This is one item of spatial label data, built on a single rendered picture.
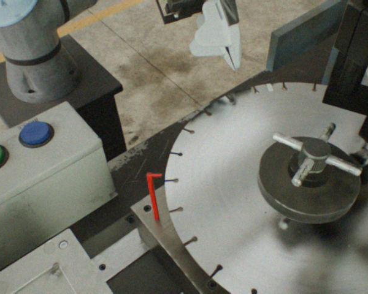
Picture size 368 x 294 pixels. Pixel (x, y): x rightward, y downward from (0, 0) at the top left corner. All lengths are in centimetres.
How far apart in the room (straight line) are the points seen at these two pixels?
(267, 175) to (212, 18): 22
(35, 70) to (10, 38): 8
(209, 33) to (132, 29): 190
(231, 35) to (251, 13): 198
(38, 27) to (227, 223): 55
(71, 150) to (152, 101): 138
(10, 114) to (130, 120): 102
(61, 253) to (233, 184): 22
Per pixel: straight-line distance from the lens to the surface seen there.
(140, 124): 185
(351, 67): 46
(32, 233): 67
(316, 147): 45
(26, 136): 63
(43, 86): 89
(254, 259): 43
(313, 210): 45
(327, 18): 68
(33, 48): 85
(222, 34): 55
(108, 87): 91
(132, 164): 75
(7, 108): 93
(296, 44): 65
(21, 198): 61
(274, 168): 47
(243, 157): 49
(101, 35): 242
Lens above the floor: 134
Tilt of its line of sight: 51 degrees down
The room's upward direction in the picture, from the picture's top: 4 degrees counter-clockwise
